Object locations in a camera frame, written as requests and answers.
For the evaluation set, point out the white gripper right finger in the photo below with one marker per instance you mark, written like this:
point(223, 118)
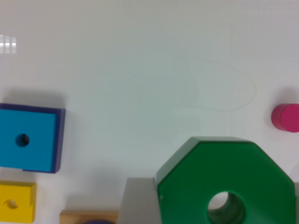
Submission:
point(296, 184)

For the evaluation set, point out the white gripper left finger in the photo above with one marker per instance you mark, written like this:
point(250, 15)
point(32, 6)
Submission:
point(139, 203)

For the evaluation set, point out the green octagonal block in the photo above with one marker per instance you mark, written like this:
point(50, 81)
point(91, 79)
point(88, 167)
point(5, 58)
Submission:
point(224, 180)

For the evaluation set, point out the pink cylinder block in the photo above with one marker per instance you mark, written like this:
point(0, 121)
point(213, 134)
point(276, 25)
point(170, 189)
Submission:
point(285, 117)

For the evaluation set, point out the purple square block under blue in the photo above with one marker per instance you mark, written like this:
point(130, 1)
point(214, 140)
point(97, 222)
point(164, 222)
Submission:
point(59, 131)

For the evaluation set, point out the small yellow block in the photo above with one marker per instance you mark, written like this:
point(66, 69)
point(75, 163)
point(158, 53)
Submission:
point(17, 201)

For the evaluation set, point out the light blue square block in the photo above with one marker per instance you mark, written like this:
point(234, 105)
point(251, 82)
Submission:
point(27, 140)

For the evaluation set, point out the wooden peg base board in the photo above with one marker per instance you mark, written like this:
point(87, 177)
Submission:
point(88, 217)

